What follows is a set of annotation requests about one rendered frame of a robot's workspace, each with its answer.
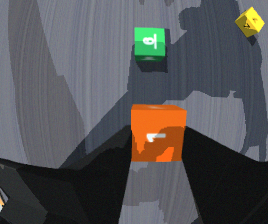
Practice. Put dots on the green block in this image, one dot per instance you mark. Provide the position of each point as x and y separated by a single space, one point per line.
149 44

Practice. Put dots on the orange block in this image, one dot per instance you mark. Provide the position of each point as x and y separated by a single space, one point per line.
157 132

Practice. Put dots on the yellow block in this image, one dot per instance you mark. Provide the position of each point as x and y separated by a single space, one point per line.
249 22

